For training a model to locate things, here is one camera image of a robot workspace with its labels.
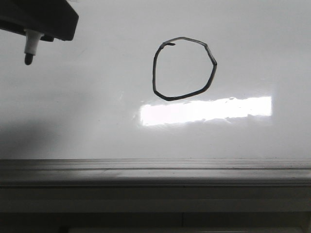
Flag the white whiteboard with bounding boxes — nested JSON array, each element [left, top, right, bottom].
[[0, 0, 311, 159]]

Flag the white black whiteboard marker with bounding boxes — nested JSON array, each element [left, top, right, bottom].
[[24, 29, 44, 65]]

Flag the black drawn zero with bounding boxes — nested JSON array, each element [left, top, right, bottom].
[[152, 36, 218, 101]]

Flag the grey aluminium whiteboard frame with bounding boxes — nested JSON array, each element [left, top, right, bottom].
[[0, 158, 311, 186]]

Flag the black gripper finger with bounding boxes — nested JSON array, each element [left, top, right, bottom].
[[0, 0, 79, 42]]

